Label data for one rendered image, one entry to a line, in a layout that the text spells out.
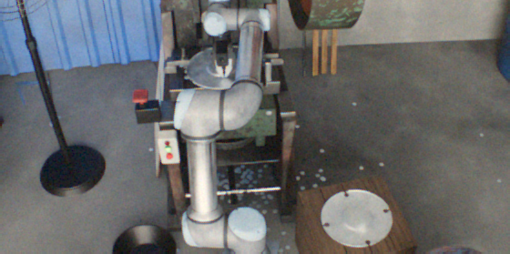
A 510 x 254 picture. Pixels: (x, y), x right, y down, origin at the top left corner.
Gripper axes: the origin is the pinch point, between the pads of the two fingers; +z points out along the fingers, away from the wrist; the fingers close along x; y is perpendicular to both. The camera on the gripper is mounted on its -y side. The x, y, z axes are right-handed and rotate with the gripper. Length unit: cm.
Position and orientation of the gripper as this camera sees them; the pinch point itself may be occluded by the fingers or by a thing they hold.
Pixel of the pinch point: (224, 76)
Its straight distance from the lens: 203.7
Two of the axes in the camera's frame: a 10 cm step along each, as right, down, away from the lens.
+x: -9.9, 0.8, -0.6
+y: -1.0, -6.4, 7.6
